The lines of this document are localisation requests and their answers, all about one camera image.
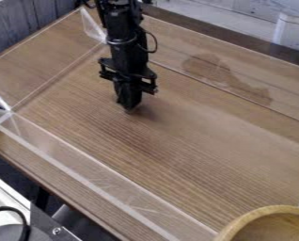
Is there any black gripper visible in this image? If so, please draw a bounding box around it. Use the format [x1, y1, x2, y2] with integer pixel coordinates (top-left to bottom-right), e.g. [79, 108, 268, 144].
[97, 57, 159, 110]

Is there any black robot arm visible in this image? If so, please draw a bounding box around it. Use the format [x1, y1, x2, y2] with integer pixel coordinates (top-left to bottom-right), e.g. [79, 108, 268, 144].
[95, 0, 157, 110]

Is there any brown wooden bowl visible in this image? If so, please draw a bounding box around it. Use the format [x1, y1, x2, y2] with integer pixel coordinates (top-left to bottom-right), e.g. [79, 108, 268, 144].
[213, 205, 299, 241]

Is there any clear acrylic table barrier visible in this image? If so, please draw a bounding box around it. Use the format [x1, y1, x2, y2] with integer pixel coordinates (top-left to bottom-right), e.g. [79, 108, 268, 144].
[0, 9, 299, 241]

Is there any white container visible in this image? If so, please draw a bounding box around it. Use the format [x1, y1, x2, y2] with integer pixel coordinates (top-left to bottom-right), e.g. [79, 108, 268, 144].
[272, 12, 299, 50]

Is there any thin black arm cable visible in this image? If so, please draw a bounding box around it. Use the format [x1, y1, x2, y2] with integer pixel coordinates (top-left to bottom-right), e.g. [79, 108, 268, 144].
[139, 30, 160, 55]

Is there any grey metal bracket with screw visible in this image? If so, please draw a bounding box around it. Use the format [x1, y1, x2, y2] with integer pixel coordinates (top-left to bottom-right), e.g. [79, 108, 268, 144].
[29, 204, 81, 241]

